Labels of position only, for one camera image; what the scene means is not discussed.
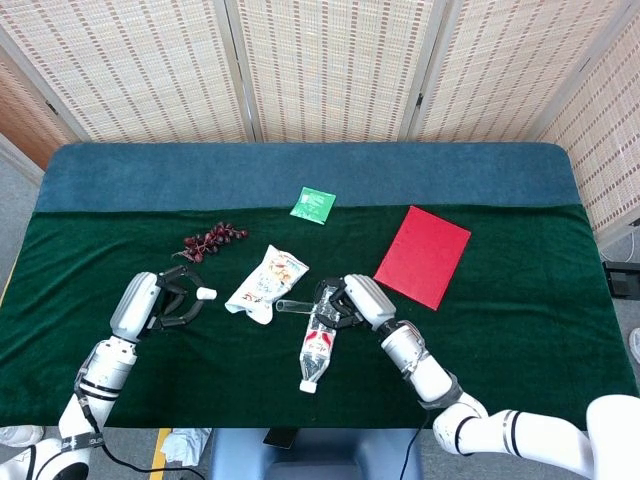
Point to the crumpled white cloth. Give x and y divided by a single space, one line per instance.
182 445

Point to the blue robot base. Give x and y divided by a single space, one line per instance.
340 455

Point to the clear glass tube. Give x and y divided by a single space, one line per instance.
295 306

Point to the green foil sachet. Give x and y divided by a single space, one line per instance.
312 205

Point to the woven bamboo screen panel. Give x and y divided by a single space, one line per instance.
20 125
335 70
500 70
610 150
140 70

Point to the small white cylindrical object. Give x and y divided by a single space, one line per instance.
206 293

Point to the white printed snack bag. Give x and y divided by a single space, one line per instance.
265 285

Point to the black box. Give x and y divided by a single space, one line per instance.
622 282

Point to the red notebook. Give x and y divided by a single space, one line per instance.
422 257

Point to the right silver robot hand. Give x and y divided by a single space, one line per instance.
370 300

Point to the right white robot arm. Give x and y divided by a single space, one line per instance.
435 375

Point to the dark red grape bunch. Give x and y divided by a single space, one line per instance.
210 240

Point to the blue table cover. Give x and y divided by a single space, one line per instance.
200 175

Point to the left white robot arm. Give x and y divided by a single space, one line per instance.
107 365

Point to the clear plastic water bottle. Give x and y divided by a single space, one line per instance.
317 360

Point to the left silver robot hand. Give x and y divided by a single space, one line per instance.
135 305

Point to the dark green velvet cloth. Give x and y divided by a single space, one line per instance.
525 325

